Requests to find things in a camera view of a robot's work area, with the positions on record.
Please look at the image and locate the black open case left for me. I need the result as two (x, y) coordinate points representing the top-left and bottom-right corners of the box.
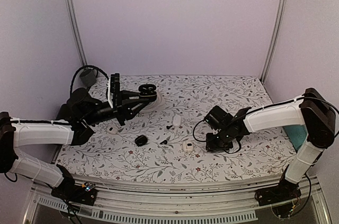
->
(135, 135), (148, 147)

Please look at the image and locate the teal cylinder cup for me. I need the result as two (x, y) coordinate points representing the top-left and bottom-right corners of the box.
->
(283, 125), (308, 151)

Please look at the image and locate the white open earbud case left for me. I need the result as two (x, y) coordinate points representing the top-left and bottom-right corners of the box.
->
(107, 127), (118, 135)

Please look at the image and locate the floral patterned table mat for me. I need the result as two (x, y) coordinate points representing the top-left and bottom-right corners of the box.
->
(56, 75), (296, 184)

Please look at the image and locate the left aluminium frame post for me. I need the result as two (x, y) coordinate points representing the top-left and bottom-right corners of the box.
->
(65, 0), (87, 66)

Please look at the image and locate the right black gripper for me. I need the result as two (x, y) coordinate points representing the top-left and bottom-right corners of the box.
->
(206, 128), (233, 152)

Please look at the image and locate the aluminium front rail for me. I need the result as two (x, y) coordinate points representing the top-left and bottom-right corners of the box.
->
(23, 175), (334, 223)

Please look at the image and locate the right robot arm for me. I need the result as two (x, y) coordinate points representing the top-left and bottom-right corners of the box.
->
(203, 88), (338, 201)

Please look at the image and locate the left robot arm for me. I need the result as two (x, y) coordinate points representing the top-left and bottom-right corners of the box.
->
(1, 84), (157, 200)

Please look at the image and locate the white closed earbud case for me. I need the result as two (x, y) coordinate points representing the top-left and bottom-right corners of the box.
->
(172, 114), (182, 127)

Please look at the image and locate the grey mug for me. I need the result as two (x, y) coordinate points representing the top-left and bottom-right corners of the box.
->
(79, 68), (98, 87)

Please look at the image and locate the right aluminium frame post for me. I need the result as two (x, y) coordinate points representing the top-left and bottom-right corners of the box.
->
(260, 0), (287, 85)

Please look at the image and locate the white open earbud case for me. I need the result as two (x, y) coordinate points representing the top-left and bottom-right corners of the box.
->
(107, 127), (118, 135)
(182, 140), (194, 153)

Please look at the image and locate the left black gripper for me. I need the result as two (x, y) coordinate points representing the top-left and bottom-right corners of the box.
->
(84, 89), (149, 126)

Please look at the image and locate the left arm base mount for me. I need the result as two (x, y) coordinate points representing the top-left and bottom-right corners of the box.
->
(51, 181), (98, 206)

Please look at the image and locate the white spiral ceramic plate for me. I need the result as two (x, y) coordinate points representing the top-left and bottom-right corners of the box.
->
(142, 91), (165, 113)

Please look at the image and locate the aluminium frame post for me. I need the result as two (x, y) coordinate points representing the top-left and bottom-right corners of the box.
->
(260, 0), (287, 85)
(65, 0), (87, 66)

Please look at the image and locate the black charging case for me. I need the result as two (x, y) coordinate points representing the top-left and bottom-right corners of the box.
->
(138, 84), (157, 102)

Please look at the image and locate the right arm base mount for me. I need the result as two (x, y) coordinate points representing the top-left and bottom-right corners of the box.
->
(254, 180), (301, 206)

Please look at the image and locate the white open earbud case centre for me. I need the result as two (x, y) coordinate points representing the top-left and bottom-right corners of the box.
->
(182, 140), (194, 153)

